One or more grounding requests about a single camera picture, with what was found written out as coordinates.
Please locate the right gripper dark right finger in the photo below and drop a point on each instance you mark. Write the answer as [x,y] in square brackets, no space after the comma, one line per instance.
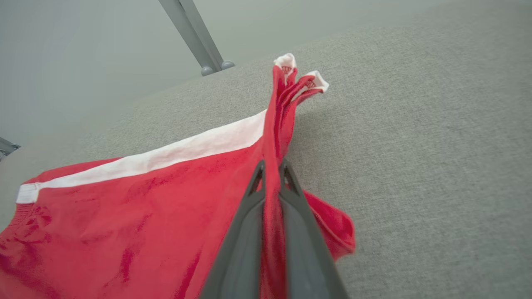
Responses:
[307,257]

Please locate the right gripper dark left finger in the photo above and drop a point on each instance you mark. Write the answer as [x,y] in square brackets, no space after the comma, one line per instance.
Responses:
[241,257]

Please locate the red shorts with white stripe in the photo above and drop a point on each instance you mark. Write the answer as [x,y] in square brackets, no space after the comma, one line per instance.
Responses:
[104,228]

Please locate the grey wheeled stand base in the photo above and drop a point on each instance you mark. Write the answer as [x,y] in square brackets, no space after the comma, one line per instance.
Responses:
[7,147]

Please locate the grey partition post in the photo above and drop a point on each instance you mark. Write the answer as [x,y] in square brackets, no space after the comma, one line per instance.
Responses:
[191,29]

